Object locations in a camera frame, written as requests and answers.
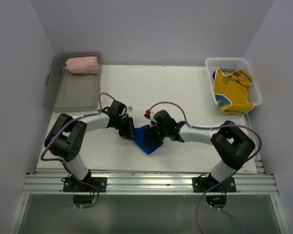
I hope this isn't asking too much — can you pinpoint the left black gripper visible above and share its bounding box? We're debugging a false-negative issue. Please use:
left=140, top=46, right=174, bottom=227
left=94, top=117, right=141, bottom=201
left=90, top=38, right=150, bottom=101
left=114, top=116, right=138, bottom=140

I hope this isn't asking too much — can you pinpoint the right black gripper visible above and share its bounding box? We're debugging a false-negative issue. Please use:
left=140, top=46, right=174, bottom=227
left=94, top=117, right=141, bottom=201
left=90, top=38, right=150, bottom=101
left=142, top=123, right=168, bottom=147

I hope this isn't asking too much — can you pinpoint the blue towel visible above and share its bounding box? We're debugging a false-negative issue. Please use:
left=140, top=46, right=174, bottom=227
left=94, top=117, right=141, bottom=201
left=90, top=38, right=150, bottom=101
left=133, top=126, right=164, bottom=155

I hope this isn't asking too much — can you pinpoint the pink towel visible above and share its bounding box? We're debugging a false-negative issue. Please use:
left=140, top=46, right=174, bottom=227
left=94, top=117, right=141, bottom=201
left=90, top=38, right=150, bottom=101
left=65, top=56, right=101, bottom=75

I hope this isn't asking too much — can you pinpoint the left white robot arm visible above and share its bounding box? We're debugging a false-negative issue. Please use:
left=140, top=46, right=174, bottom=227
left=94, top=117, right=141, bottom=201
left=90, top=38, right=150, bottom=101
left=41, top=100, right=138, bottom=192

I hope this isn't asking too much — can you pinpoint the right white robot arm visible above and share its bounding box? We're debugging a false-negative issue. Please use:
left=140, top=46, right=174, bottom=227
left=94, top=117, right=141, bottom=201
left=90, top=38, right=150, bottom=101
left=143, top=110, right=255, bottom=191

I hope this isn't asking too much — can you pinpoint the yellow towel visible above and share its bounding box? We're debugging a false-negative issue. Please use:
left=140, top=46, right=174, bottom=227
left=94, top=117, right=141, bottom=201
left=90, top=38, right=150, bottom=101
left=213, top=68, right=255, bottom=116

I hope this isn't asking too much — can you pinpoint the grey transparent plastic bin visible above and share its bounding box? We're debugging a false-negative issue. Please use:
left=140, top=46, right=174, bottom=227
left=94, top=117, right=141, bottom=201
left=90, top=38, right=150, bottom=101
left=42, top=52, right=103, bottom=113

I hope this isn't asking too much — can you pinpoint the white plastic basket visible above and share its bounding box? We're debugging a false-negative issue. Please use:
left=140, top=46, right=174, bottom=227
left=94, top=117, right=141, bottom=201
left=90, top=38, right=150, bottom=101
left=205, top=57, right=262, bottom=109

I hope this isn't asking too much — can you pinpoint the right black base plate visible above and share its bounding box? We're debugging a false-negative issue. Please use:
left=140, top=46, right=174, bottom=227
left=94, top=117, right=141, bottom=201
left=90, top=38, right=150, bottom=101
left=192, top=175, right=237, bottom=193

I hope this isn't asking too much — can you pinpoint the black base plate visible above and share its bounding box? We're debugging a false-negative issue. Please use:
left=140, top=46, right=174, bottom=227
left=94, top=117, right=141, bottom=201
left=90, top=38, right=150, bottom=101
left=61, top=177, right=107, bottom=193
left=192, top=175, right=237, bottom=193

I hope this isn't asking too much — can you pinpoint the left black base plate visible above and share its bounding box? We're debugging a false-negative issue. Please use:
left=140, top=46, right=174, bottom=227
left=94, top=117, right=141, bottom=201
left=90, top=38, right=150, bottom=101
left=61, top=177, right=107, bottom=193

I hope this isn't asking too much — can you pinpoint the aluminium mounting rail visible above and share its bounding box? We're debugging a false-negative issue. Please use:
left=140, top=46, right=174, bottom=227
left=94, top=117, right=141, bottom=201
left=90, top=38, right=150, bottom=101
left=21, top=168, right=278, bottom=195

